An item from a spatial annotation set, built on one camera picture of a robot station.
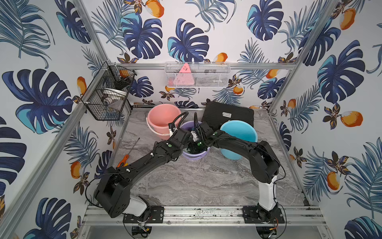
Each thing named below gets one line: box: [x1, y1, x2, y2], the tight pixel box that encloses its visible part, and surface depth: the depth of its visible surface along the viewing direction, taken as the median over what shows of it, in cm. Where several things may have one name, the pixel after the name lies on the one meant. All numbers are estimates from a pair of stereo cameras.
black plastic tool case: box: [200, 101, 255, 131], surface depth 112 cm
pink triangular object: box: [173, 62, 195, 86], surface depth 92 cm
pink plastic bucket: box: [145, 103, 182, 140], surface depth 97 cm
